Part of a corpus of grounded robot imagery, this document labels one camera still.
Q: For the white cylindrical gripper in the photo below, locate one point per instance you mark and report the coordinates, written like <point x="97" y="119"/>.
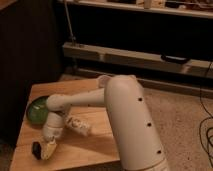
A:
<point x="54" y="127"/>

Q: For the black eraser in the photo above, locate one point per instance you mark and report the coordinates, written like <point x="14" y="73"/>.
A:
<point x="36" y="150"/>

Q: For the black device on shelf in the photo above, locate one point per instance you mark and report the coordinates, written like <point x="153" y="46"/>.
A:
<point x="175" y="59"/>

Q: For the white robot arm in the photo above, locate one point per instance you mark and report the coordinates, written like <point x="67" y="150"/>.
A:
<point x="137" y="140"/>

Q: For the metal pole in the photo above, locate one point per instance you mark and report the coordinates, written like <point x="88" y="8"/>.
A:
<point x="72" y="37"/>

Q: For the clear plastic cup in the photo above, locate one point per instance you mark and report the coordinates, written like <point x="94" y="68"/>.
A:
<point x="102" y="80"/>

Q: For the wooden shelf beam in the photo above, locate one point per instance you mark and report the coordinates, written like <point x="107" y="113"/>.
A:
<point x="106" y="59"/>

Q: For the green plate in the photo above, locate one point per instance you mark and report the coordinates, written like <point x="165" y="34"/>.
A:
<point x="37" y="111"/>

